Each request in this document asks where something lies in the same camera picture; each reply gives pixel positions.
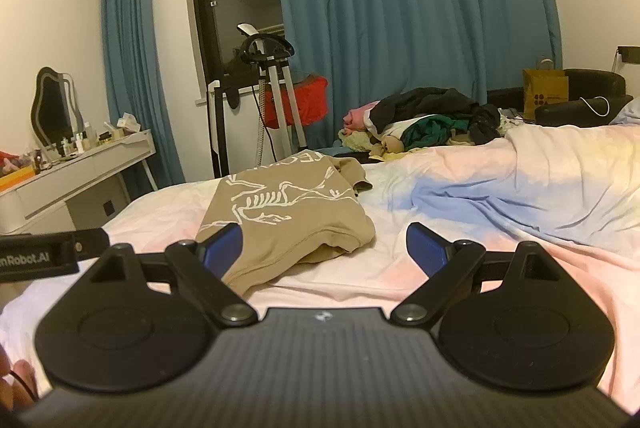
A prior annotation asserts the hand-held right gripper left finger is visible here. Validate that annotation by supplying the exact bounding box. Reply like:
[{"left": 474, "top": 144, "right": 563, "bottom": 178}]
[{"left": 82, "top": 222, "right": 259, "bottom": 327}]

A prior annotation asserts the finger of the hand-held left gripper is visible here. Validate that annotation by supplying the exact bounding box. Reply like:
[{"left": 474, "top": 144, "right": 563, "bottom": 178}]
[{"left": 55, "top": 228, "right": 111, "bottom": 259}]

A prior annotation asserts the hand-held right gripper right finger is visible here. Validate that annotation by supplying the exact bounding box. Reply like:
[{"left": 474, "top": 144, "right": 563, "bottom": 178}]
[{"left": 391, "top": 222, "right": 568, "bottom": 328}]

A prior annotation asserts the tissue box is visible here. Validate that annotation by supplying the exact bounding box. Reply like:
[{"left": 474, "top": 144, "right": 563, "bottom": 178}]
[{"left": 116, "top": 112, "right": 145, "bottom": 133}]

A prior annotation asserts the white cable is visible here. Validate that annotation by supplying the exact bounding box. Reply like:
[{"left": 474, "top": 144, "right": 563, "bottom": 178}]
[{"left": 579, "top": 96, "right": 612, "bottom": 117}]

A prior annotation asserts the white vanity desk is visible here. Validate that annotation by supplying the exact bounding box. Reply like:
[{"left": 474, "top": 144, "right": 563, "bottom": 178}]
[{"left": 0, "top": 129, "right": 157, "bottom": 235}]

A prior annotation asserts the narrow blue curtain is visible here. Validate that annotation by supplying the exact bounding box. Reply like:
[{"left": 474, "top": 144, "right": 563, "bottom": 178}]
[{"left": 101, "top": 0, "right": 187, "bottom": 190}]

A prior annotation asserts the yellow paper bag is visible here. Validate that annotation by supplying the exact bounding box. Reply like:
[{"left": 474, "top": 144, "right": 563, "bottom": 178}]
[{"left": 522, "top": 57, "right": 570, "bottom": 107}]

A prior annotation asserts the black wall shelf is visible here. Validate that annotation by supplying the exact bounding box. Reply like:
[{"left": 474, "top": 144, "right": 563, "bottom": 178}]
[{"left": 613, "top": 45, "right": 640, "bottom": 71}]

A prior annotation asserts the light blue pillow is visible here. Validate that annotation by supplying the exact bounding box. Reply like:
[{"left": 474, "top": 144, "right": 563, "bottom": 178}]
[{"left": 609, "top": 96, "right": 640, "bottom": 125}]

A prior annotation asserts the black chair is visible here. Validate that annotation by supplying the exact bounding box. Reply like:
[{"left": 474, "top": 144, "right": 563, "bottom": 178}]
[{"left": 534, "top": 68, "right": 634, "bottom": 128}]

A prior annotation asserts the wavy framed mirror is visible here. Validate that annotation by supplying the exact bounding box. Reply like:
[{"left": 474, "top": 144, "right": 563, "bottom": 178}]
[{"left": 31, "top": 66, "right": 82, "bottom": 150}]

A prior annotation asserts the green garment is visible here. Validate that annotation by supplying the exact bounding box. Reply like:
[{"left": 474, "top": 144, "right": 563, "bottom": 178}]
[{"left": 402, "top": 115, "right": 472, "bottom": 148}]

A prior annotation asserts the pale yellow cloth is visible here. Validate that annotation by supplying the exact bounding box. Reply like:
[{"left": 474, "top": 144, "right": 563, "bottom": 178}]
[{"left": 338, "top": 127, "right": 382, "bottom": 150}]

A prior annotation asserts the row of cosmetic bottles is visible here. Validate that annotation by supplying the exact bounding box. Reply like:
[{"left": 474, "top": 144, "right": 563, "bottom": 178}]
[{"left": 54, "top": 121, "right": 102, "bottom": 157}]

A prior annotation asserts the garment steamer stand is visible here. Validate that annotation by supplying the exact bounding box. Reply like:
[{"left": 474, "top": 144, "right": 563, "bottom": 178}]
[{"left": 236, "top": 23, "right": 309, "bottom": 166}]

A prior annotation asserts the tan skeleton print t-shirt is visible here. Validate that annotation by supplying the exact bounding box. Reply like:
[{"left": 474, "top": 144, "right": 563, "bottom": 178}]
[{"left": 195, "top": 150, "right": 376, "bottom": 297}]

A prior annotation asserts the pink cloth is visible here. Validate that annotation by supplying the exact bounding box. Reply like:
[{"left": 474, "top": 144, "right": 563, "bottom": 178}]
[{"left": 344, "top": 104, "right": 382, "bottom": 130}]

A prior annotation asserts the white garment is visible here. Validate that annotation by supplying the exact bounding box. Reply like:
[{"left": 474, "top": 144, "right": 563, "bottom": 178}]
[{"left": 366, "top": 118, "right": 427, "bottom": 142}]

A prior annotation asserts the black garment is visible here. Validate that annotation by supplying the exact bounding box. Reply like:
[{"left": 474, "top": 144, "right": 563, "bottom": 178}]
[{"left": 371, "top": 87, "right": 502, "bottom": 147}]

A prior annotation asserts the person's left hand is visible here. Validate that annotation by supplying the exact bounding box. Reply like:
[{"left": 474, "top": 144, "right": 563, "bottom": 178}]
[{"left": 0, "top": 344, "right": 40, "bottom": 410}]

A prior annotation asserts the wide blue curtain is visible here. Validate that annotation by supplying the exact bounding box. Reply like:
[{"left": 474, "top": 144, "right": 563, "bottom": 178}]
[{"left": 269, "top": 0, "right": 564, "bottom": 159}]

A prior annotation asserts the bed with pastel sheet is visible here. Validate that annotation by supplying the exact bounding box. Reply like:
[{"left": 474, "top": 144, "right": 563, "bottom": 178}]
[{"left": 0, "top": 118, "right": 640, "bottom": 409}]

